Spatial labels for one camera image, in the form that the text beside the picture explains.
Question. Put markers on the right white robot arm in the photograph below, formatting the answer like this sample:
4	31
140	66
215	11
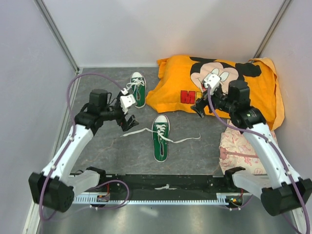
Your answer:
284	189

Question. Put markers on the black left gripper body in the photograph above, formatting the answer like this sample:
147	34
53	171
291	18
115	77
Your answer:
111	113

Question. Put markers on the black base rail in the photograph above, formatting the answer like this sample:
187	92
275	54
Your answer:
198	183

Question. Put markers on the white shoelace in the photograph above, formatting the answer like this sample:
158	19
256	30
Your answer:
160	131

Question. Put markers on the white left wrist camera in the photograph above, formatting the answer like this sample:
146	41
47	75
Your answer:
126	100

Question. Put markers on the green canvas sneaker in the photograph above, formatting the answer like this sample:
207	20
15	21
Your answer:
138	86
160	145

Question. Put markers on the orange Mickey Mouse cloth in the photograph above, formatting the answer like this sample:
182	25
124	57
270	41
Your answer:
255	84

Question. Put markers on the left aluminium corner post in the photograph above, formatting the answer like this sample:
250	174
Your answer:
56	33

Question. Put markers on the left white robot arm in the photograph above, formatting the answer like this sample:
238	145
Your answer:
53	187

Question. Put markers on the aluminium corner post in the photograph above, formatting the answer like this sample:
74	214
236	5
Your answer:
273	26
56	33

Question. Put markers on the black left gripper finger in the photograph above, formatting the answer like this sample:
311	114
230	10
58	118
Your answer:
125	126
131	122

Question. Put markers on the grey slotted cable duct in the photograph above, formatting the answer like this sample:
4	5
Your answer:
101	199

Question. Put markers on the right aluminium corner post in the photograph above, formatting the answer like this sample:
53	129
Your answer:
273	26

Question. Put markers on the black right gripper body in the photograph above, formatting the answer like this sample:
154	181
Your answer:
221	101

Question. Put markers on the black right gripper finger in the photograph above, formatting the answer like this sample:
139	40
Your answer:
202	102
199	110

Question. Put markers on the white cable tie on rail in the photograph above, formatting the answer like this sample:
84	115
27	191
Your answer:
166	187

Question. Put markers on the pink patterned white cloth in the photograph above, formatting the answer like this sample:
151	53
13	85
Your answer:
236	151

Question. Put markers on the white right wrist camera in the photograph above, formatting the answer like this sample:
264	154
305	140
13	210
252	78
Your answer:
211	82

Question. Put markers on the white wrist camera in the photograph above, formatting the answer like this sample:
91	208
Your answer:
211	82
126	100

